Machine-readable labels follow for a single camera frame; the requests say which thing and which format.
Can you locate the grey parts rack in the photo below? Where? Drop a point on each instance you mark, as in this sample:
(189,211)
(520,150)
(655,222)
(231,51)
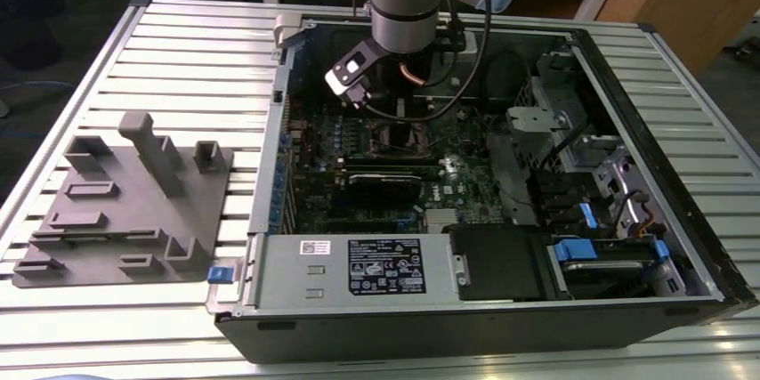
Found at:
(136,220)

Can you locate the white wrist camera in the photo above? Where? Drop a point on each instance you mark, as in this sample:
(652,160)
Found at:
(469,42)
(347,70)

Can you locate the green motherboard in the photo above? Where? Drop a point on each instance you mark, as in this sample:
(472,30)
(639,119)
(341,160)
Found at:
(469,180)

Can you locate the grey power supply unit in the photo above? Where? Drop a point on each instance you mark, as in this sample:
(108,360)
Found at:
(279,264)

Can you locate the silver metal drive cage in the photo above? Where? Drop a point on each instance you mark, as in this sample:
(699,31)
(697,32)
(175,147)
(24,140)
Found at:
(593,148)

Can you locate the wooden cabinet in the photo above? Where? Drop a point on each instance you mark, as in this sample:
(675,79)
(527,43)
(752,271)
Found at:
(700,6)

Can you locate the grey plastic case latch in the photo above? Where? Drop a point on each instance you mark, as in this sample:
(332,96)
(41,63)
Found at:
(288,24)

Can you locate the blue disk carrier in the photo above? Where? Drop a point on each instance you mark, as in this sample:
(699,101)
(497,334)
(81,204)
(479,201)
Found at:
(587,215)
(572,250)

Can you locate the black graphics card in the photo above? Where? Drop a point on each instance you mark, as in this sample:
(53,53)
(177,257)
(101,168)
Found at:
(383,195)

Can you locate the blue expansion slot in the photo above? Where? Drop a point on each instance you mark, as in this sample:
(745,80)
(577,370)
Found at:
(408,222)

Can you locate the CPU socket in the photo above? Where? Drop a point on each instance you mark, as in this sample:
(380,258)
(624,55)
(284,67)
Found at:
(375,142)

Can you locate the grey metal bracket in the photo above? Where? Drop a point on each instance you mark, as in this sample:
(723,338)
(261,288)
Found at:
(531,124)

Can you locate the black open PC case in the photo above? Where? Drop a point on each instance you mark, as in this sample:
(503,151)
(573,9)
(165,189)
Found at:
(415,340)

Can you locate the metal locking lever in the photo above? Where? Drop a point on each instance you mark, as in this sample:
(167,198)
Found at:
(444,135)

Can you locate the blue case latch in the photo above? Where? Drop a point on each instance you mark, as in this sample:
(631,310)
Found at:
(220,275)

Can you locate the silver CPU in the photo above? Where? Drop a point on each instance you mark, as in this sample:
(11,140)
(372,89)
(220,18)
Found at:
(399,136)

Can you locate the silver chipset heat sink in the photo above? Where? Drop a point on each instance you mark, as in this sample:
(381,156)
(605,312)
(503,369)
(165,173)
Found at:
(441,216)

